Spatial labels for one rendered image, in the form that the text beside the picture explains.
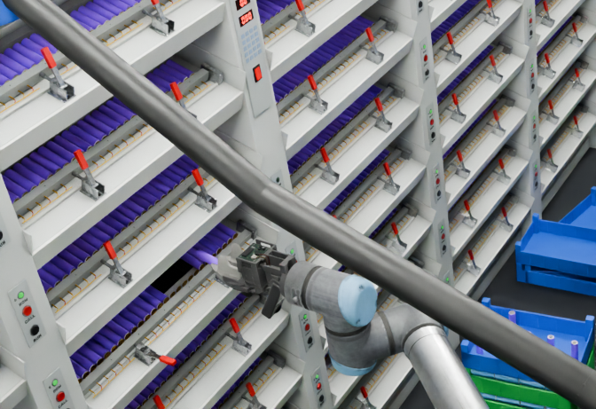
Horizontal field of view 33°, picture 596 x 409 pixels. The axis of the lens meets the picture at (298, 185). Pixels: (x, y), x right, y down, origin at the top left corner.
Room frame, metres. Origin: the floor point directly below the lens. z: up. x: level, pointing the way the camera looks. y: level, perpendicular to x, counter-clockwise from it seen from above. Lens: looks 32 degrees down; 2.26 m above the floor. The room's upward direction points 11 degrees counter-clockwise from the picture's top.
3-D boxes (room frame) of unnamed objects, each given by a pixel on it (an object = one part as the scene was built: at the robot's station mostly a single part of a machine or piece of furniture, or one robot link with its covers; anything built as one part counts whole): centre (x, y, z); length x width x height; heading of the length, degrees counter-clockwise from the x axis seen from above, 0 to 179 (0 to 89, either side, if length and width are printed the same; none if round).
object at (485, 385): (1.95, -0.52, 0.36); 0.30 x 0.20 x 0.08; 58
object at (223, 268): (1.68, 0.18, 1.05); 0.09 x 0.03 x 0.06; 54
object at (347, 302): (1.52, -0.04, 1.05); 0.12 x 0.09 x 0.10; 49
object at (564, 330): (1.95, -0.52, 0.44); 0.30 x 0.20 x 0.08; 58
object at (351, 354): (1.51, -0.06, 0.94); 0.12 x 0.09 x 0.12; 99
